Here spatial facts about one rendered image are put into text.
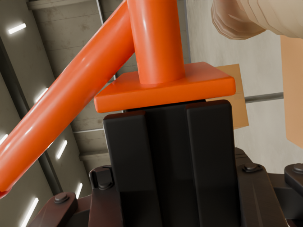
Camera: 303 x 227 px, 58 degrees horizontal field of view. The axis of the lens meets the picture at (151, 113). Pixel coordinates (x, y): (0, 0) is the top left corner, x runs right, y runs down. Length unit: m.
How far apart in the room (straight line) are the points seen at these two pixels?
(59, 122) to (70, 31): 12.45
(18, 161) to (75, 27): 12.34
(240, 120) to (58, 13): 11.32
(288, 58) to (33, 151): 0.26
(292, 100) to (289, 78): 0.02
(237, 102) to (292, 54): 1.49
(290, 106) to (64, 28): 12.41
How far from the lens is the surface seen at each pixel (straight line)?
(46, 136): 0.16
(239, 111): 1.79
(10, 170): 0.18
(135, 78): 0.15
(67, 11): 12.46
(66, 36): 12.70
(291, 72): 0.32
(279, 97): 2.17
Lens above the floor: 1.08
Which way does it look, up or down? 4 degrees up
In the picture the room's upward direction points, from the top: 97 degrees counter-clockwise
